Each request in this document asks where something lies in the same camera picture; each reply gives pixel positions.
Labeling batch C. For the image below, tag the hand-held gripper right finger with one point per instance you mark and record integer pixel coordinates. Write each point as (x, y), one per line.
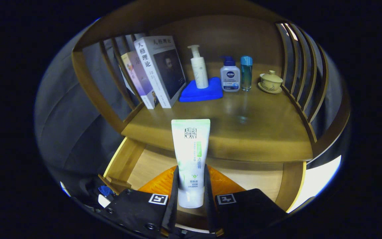
(208, 199)

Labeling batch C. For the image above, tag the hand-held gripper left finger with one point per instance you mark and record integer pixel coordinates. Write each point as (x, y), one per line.
(174, 199)

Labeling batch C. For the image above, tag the wooden drawer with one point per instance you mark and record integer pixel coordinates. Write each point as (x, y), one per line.
(151, 169)

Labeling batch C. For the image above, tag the white green tube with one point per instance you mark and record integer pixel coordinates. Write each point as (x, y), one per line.
(191, 149)

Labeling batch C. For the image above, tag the wooden countertop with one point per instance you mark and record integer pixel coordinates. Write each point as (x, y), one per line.
(244, 132)

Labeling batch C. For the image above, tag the wooden cabinet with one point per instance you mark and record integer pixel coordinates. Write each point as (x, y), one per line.
(217, 36)

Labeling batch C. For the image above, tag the blue folded cloth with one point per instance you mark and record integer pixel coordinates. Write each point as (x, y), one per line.
(197, 94)

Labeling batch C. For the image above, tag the white flat surface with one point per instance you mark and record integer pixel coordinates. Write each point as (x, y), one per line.
(317, 179)

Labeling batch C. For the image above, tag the white bottle with blue cap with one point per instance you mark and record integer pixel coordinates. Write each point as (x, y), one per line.
(230, 79)

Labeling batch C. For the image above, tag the yellow saucer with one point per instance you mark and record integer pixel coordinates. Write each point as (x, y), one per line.
(270, 92)

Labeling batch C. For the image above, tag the purple book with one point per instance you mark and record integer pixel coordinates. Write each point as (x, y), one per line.
(141, 79)

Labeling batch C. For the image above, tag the white pump bottle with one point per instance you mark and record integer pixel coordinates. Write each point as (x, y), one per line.
(200, 73)

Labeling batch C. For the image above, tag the white book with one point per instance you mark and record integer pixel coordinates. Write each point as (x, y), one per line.
(164, 69)

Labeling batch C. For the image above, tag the teal bottle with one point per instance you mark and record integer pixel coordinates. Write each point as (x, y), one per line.
(246, 74)

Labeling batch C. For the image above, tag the yellow lidded teacup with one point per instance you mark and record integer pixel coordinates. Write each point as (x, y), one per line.
(270, 82)

